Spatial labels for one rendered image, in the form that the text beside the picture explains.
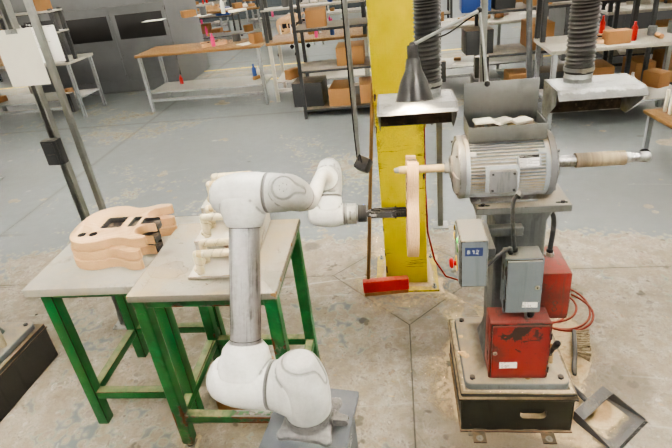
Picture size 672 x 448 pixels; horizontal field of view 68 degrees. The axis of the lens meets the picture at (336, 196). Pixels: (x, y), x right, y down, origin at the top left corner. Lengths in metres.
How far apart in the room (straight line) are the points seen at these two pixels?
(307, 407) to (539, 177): 1.15
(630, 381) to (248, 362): 2.02
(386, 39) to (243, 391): 1.89
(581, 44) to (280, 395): 1.57
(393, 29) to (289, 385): 1.88
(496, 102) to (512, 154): 0.23
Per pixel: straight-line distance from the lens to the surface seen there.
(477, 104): 2.06
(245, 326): 1.66
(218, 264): 2.19
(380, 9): 2.76
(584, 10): 2.02
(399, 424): 2.67
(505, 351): 2.35
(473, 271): 1.89
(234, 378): 1.69
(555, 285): 2.31
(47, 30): 4.19
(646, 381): 3.07
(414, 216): 1.96
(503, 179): 1.96
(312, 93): 6.96
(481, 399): 2.49
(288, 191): 1.51
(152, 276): 2.27
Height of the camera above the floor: 2.09
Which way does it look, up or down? 27 degrees down
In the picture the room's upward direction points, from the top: 7 degrees counter-clockwise
